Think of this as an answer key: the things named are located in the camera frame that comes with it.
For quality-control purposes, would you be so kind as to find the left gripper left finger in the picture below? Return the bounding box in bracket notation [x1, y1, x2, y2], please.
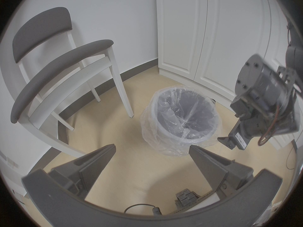
[48, 144, 117, 201]

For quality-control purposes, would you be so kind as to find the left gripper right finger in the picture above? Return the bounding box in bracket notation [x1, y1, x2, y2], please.
[189, 145, 255, 202]

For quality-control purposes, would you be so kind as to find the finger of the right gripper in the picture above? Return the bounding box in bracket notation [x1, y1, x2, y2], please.
[217, 136, 237, 150]

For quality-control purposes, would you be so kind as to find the clear plastic bag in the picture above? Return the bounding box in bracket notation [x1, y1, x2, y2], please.
[140, 85, 223, 157]

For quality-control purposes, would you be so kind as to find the white trash bin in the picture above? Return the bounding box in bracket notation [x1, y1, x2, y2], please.
[148, 88, 218, 144]

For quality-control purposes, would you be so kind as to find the white wardrobe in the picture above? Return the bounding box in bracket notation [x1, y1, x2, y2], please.
[155, 0, 303, 148]

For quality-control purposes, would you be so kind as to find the grey padded white chair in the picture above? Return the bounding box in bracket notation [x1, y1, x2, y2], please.
[11, 7, 134, 159]

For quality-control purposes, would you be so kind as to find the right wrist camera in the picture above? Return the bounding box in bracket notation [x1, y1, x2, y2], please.
[230, 96, 252, 120]

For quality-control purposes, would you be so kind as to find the black cable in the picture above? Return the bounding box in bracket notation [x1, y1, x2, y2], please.
[285, 139, 299, 170]
[124, 204, 164, 216]

